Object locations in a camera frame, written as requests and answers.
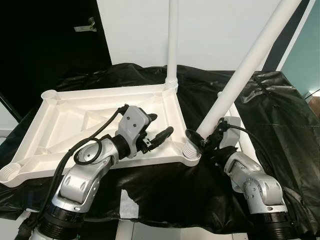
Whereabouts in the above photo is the black plastic table cover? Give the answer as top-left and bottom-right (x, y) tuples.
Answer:
(0, 62), (320, 236)

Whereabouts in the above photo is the silver door handle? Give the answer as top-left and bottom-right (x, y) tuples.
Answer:
(74, 17), (98, 33)

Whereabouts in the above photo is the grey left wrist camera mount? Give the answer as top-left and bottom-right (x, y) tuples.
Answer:
(118, 105), (152, 158)

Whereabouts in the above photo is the black door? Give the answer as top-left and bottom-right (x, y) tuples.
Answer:
(0, 0), (113, 121)

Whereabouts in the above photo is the black frame post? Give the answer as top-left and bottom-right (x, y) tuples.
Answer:
(262, 0), (316, 73)

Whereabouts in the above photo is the green glass panel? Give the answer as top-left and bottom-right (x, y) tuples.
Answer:
(285, 0), (320, 98)

